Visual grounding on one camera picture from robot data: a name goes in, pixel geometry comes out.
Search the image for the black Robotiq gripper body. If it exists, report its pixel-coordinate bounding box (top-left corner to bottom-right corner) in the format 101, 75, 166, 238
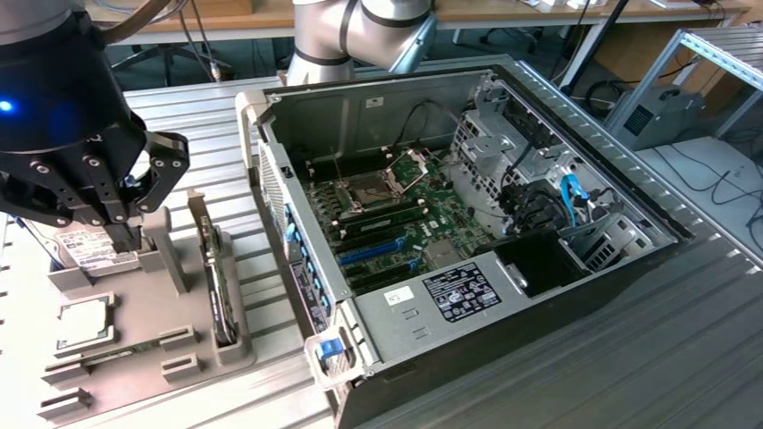
0, 12, 152, 227

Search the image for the graphics card with black fan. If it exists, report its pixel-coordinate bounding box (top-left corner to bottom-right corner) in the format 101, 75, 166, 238
185, 188, 241, 349

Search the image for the silver hard disk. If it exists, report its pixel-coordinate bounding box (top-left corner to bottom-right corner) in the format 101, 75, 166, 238
22, 218, 144, 274

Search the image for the black office chair base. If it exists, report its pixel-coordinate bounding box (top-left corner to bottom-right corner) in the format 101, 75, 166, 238
452, 25, 544, 57
112, 42, 237, 88

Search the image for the silver CPU chip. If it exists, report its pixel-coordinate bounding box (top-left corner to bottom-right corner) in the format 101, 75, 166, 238
56, 298, 116, 352

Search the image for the grey plastic parts rack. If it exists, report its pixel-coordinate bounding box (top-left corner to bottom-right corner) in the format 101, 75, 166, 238
36, 205, 257, 425

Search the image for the wooden top desk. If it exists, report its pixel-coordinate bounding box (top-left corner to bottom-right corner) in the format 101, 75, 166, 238
82, 0, 299, 46
433, 0, 752, 90

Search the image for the brown cardboard box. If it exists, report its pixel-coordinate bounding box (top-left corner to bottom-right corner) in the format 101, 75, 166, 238
189, 0, 254, 17

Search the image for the CPU socket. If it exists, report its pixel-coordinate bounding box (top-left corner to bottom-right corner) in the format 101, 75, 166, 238
332, 172, 399, 211

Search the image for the green loose RAM stick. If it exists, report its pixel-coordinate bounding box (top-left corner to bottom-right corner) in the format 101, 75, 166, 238
80, 342, 162, 364

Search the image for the long black expansion slot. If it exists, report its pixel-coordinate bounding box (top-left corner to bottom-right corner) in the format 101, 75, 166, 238
351, 270, 419, 291
337, 230, 409, 252
344, 261, 416, 281

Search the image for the installed RAM stick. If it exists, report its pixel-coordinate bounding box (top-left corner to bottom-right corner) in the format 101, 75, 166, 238
340, 210, 431, 239

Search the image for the metal socket cover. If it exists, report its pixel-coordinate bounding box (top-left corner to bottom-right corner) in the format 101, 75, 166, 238
384, 149, 431, 194

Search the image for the blue expansion slot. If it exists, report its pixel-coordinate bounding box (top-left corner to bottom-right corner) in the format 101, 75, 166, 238
337, 240, 401, 265

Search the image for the green Dell motherboard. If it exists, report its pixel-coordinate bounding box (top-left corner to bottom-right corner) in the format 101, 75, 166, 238
300, 145, 511, 297

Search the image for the silver chipset heatsink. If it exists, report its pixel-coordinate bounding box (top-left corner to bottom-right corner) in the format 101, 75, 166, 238
425, 240, 472, 269

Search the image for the silver disk bay cage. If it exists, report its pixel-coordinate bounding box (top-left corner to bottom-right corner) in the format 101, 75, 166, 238
449, 71, 680, 274

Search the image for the silver power supply unit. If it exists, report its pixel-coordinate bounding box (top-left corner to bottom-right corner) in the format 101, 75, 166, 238
349, 249, 521, 366

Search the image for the black plastic shroud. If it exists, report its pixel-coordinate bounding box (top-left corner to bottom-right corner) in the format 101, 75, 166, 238
492, 230, 592, 299

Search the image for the open grey PC case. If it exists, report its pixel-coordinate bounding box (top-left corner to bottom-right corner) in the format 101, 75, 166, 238
233, 53, 696, 429

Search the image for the grey control box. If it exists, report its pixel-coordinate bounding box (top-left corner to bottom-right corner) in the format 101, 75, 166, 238
619, 84, 708, 151

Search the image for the aluminium slat table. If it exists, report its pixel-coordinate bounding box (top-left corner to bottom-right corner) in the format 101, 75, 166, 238
600, 24, 763, 148

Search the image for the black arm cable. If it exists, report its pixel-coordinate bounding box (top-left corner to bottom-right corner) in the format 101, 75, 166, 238
100, 0, 196, 46

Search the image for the black looped wire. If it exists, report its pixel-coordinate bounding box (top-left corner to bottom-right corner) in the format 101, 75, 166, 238
397, 100, 461, 145

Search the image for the black wire bundle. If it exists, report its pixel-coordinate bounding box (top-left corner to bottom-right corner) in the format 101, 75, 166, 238
497, 181, 565, 234

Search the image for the blue SATA wire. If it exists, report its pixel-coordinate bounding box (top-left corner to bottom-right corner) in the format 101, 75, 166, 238
557, 172, 584, 230

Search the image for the black floor cable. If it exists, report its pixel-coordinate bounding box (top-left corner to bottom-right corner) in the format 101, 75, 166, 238
652, 142, 763, 211

